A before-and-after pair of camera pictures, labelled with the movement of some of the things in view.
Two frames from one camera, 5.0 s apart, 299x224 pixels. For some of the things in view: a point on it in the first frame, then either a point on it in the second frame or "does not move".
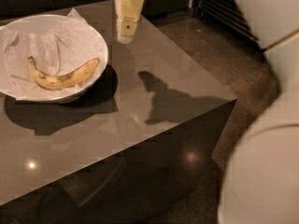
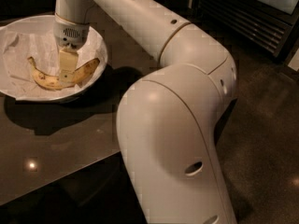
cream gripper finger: x=131 y=0 to x=67 y=65
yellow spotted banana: x=64 y=81 does not move
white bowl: x=57 y=44 does not move
